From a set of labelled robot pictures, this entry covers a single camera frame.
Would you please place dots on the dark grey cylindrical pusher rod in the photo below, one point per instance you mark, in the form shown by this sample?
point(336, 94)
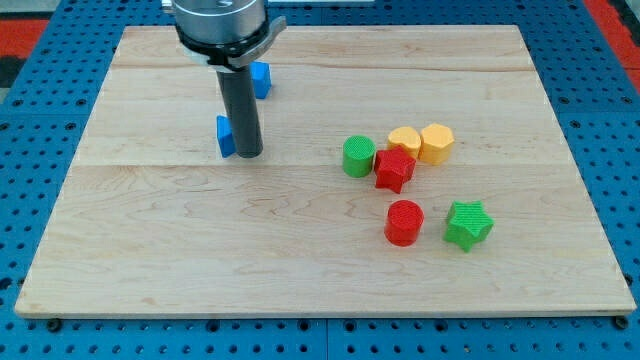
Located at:
point(239, 99)

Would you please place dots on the blue cube block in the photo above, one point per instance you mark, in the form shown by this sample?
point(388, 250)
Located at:
point(224, 136)

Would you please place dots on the blue block upper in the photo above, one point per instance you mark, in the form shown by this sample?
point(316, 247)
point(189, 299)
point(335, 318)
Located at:
point(261, 77)

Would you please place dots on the green cylinder block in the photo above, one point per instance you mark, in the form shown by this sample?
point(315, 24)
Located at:
point(358, 154)

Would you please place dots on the light wooden board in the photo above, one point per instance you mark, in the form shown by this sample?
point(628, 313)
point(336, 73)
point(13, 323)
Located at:
point(151, 221)

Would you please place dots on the yellow rounded block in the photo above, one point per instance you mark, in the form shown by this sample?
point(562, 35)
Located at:
point(407, 138)

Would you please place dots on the red star block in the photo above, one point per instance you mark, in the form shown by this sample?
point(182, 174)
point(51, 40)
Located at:
point(393, 168)

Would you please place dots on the yellow hexagon block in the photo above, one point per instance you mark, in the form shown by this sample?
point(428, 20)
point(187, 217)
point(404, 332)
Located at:
point(436, 144)

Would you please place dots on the red cylinder block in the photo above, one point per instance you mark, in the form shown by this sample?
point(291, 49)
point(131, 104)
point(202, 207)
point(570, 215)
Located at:
point(403, 223)

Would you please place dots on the green star block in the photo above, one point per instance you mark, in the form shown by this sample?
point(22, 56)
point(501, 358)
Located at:
point(467, 224)

